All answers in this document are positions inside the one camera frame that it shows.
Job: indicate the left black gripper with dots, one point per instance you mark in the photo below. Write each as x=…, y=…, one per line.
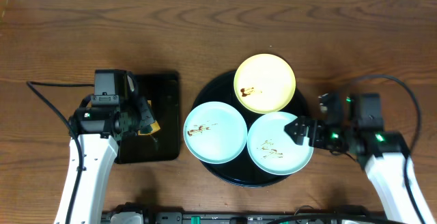
x=144, y=115

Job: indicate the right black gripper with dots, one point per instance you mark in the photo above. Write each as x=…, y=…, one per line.
x=310, y=132

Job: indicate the yellow green sponge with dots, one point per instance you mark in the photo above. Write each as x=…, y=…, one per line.
x=152, y=125

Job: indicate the light blue plate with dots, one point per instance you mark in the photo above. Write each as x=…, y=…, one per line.
x=215, y=132
x=272, y=149

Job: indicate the yellow plate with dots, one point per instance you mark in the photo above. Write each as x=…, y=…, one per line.
x=264, y=83

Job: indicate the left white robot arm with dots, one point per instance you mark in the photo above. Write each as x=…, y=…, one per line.
x=99, y=129

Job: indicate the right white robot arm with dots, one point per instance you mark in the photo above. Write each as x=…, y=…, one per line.
x=384, y=157

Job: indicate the black rectangular tray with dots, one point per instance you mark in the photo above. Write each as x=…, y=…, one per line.
x=163, y=91

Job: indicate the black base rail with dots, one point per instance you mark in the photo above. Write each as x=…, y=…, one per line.
x=137, y=213

